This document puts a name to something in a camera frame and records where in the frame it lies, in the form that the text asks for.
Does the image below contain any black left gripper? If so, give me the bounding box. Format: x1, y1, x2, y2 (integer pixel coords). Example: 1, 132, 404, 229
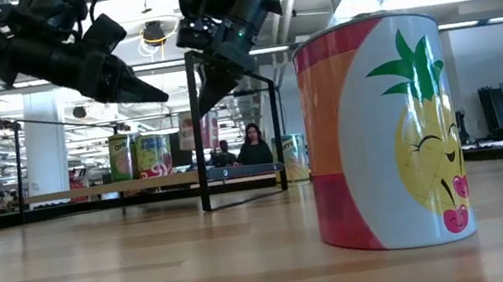
5, 16, 170, 126

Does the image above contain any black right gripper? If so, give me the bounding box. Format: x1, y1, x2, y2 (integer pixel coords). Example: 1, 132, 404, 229
186, 21, 270, 118

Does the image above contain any diced tomatoes can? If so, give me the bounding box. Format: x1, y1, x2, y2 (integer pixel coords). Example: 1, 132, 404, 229
173, 107, 226, 169

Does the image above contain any green oranges can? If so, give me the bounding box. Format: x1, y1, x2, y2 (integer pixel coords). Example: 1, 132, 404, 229
104, 131, 140, 185

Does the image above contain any pink pineapple fruit can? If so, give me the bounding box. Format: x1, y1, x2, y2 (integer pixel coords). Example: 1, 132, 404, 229
285, 3, 481, 264

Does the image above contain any person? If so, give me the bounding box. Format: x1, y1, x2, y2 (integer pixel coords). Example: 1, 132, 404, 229
207, 137, 239, 170
230, 119, 276, 170

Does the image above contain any white column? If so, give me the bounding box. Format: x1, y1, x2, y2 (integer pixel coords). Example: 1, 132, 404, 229
12, 88, 76, 198

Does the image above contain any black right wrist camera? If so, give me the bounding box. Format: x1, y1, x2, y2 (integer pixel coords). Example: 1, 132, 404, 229
171, 11, 224, 56

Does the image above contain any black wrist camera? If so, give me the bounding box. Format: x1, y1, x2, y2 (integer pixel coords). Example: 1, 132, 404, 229
78, 9, 132, 58
171, 11, 224, 56

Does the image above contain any black ceiling cable reel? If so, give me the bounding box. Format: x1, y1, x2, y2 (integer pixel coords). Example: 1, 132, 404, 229
140, 18, 169, 49

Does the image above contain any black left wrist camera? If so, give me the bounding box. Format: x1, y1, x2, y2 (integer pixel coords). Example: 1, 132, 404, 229
78, 9, 132, 58

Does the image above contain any black frame wooden shelf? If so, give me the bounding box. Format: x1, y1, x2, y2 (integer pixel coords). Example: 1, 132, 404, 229
0, 38, 295, 243

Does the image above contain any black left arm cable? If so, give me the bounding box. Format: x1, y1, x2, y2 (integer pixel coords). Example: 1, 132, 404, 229
85, 0, 122, 22

